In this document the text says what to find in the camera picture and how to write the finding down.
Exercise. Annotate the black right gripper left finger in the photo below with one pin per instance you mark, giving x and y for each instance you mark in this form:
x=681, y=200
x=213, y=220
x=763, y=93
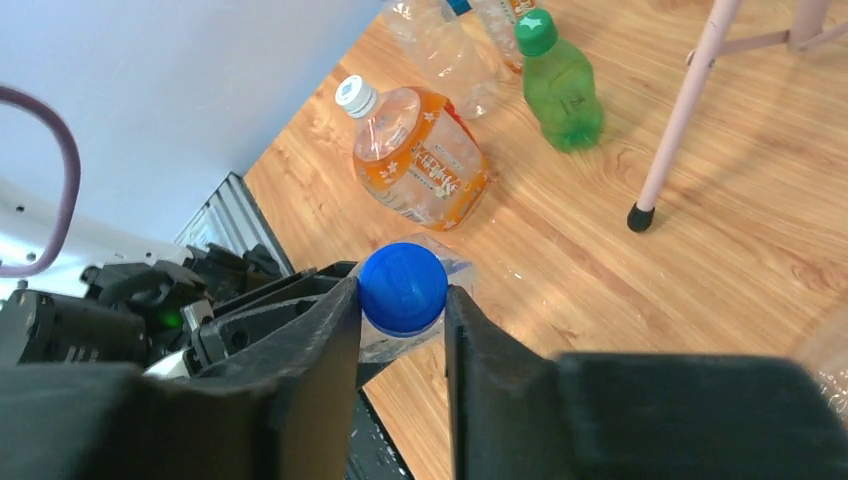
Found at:
x=280, y=409

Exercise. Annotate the clear bottle blue cap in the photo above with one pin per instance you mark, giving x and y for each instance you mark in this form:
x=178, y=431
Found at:
x=431, y=35

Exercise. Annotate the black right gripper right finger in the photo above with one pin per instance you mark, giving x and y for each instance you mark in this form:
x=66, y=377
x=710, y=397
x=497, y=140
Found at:
x=599, y=415

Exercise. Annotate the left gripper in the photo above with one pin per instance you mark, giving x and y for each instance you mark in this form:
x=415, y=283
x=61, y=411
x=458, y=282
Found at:
x=139, y=312

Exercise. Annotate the Pepsi bottle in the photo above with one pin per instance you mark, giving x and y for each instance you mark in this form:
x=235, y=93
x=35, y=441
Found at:
x=378, y=347

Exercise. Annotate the clear unlabelled plastic bottle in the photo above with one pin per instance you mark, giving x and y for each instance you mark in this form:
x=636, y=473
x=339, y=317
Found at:
x=824, y=355

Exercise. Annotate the green plastic bottle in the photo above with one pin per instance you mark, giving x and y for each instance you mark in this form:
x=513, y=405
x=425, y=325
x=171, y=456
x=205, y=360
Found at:
x=558, y=84

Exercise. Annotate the orange tea bottle crushed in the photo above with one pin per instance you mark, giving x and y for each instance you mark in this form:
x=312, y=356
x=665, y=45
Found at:
x=416, y=156

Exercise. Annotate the white cable duct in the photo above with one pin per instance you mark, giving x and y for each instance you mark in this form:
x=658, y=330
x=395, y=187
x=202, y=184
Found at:
x=231, y=218

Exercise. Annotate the orange tea bottle standing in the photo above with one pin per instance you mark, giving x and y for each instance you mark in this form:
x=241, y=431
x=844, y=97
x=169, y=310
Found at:
x=499, y=18

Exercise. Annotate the white bottle cap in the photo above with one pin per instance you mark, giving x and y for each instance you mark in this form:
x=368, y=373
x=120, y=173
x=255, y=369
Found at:
x=356, y=96

